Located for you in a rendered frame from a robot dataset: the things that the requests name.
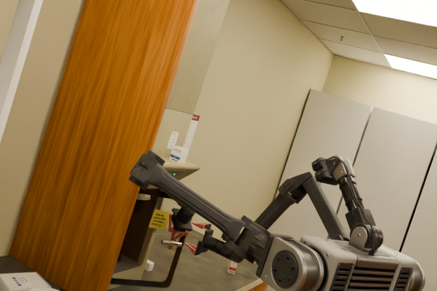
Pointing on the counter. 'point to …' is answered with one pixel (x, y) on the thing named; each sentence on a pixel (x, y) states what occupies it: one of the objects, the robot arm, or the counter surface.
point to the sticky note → (159, 219)
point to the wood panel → (105, 120)
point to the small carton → (179, 154)
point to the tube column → (203, 37)
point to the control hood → (180, 167)
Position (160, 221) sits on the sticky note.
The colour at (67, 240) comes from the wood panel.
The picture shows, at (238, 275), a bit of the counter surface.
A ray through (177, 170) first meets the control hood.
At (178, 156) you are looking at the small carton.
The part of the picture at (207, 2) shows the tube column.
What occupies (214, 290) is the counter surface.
